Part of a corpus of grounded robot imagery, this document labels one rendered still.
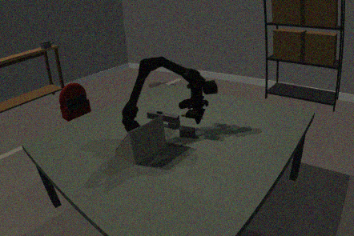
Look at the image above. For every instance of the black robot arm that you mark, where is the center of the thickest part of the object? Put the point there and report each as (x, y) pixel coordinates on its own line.
(197, 84)

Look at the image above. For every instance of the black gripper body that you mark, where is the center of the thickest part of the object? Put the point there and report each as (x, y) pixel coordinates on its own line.
(197, 104)

